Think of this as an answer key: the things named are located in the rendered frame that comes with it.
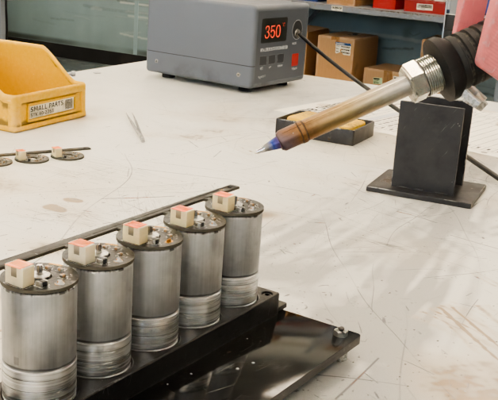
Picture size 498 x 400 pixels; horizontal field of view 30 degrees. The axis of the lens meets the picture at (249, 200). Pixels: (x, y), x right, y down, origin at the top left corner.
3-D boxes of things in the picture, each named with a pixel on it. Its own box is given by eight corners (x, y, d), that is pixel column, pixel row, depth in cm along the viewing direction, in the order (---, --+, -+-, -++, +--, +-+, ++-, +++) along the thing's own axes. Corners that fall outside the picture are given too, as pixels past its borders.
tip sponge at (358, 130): (373, 136, 84) (375, 119, 84) (352, 146, 80) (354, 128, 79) (298, 124, 88) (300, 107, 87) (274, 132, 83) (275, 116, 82)
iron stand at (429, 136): (428, 250, 65) (526, 152, 61) (339, 167, 66) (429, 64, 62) (446, 228, 70) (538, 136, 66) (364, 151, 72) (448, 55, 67)
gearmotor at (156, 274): (189, 356, 36) (196, 232, 35) (149, 379, 34) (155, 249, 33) (141, 339, 37) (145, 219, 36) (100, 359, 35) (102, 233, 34)
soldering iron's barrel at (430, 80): (290, 166, 33) (450, 94, 34) (275, 127, 33) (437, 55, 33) (281, 156, 35) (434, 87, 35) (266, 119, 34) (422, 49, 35)
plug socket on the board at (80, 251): (100, 259, 32) (101, 241, 31) (82, 267, 31) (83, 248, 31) (83, 254, 32) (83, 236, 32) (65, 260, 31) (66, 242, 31)
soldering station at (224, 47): (304, 85, 110) (312, 2, 107) (250, 95, 101) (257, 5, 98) (203, 67, 118) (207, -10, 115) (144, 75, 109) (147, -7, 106)
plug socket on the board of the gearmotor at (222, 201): (237, 209, 38) (239, 194, 38) (226, 213, 38) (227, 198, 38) (222, 205, 39) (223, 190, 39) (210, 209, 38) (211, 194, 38)
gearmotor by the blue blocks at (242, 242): (266, 313, 41) (274, 202, 39) (235, 331, 39) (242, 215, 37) (220, 299, 42) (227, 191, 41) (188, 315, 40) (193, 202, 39)
